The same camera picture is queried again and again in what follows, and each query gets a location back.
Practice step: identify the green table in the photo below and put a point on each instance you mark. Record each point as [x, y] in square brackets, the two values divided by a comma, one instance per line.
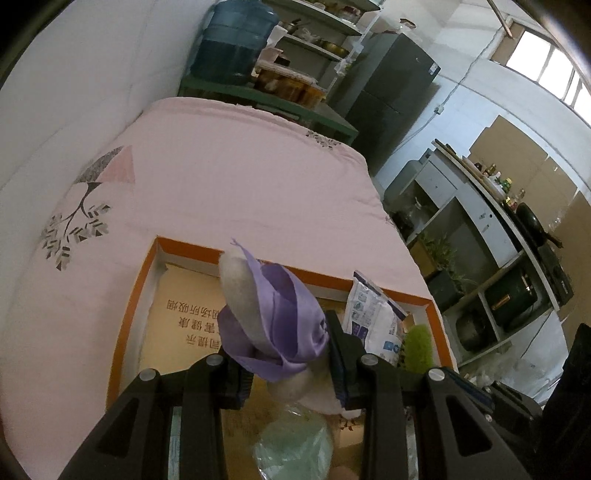
[286, 108]

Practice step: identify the amber glass jars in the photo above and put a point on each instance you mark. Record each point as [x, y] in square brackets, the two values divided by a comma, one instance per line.
[291, 87]

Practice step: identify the purple and white plush toy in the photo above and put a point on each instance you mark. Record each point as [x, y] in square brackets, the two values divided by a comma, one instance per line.
[281, 314]

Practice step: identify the pale green plastic packet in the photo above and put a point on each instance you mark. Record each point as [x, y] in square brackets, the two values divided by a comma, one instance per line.
[295, 443]

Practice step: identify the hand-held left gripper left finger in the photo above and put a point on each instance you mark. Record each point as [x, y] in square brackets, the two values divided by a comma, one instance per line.
[240, 385]

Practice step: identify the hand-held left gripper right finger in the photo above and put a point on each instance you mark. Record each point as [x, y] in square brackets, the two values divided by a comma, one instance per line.
[339, 369]

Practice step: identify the white kitchen counter cabinet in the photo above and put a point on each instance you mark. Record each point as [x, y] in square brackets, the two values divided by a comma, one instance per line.
[466, 217]

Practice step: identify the metal rod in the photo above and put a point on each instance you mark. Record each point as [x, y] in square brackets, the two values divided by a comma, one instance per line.
[502, 17]

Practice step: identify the row of condiment bottles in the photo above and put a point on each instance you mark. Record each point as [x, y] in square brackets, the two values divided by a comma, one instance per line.
[503, 184]

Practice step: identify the black wok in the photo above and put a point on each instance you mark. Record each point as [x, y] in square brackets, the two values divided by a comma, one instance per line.
[531, 219]

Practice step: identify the blue water jug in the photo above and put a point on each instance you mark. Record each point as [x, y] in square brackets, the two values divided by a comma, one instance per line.
[233, 39]

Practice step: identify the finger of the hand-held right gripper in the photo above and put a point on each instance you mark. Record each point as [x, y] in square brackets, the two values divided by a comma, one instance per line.
[464, 381]

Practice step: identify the window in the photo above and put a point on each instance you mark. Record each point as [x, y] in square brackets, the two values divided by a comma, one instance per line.
[549, 67]

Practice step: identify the dark green kitchen appliance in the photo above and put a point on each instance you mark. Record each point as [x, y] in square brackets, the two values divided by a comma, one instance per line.
[512, 297]

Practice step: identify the dark grey refrigerator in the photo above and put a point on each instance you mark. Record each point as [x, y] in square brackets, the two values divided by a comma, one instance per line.
[388, 97]

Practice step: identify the white storage shelf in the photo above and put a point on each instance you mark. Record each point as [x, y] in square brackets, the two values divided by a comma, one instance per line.
[323, 32]

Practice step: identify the large white purple packet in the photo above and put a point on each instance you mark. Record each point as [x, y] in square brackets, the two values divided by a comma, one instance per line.
[369, 318]

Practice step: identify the black cooking pot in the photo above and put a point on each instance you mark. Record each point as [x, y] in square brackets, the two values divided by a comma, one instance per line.
[475, 330]

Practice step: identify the green fuzzy brush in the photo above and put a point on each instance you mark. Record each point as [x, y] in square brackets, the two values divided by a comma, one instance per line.
[418, 346]

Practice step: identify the cardboard wall panels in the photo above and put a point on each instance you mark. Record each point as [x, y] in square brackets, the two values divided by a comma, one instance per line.
[521, 152]

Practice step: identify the black gas stove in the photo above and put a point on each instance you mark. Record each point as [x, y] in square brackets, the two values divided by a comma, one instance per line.
[556, 277]

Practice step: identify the green potted plant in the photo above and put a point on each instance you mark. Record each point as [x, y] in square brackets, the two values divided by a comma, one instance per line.
[441, 258]

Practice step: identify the orange rimmed cardboard box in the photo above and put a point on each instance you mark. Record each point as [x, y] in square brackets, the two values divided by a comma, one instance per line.
[184, 300]

